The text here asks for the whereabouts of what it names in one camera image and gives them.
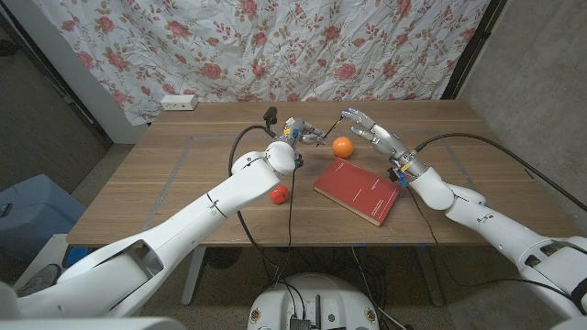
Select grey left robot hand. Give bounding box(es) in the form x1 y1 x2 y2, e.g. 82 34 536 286
274 116 327 148

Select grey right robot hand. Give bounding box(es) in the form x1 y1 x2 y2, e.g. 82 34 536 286
340 107 416 169

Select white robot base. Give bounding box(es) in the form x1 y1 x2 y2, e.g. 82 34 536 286
247 273 381 330

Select clear spray bottle black top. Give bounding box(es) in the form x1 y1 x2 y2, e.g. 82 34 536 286
262 105 280 134

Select red notebook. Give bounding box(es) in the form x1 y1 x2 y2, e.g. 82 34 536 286
313 157 403 228

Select orange fruit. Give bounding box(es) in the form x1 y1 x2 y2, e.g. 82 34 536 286
332 136 355 160

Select red ball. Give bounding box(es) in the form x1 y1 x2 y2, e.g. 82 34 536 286
269 184 291 205

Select floral fabric backdrop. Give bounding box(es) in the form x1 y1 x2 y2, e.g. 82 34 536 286
31 0 492 127

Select black backdrop pole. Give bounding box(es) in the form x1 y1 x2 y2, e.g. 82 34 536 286
440 0 508 101

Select white power strip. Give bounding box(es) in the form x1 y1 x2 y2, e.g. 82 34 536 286
160 93 199 112

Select black round floor fan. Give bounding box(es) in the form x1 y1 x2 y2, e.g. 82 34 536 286
204 247 243 270

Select metal table leg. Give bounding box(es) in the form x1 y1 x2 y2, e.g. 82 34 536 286
415 245 446 307
181 247 207 306

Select blue black floor object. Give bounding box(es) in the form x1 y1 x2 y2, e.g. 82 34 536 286
63 247 91 268

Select blue storage bin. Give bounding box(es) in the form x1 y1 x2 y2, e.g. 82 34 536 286
0 173 88 262

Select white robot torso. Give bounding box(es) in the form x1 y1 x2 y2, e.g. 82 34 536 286
0 316 187 330

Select person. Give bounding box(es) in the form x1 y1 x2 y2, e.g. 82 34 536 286
16 264 61 297

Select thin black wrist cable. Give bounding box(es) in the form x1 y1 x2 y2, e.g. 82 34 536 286
273 165 297 288
405 182 439 247

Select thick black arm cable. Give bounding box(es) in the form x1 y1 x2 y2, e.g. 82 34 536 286
412 132 587 213
227 124 277 288

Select white floor cable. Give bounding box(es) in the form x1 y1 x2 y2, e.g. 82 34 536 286
350 247 407 330

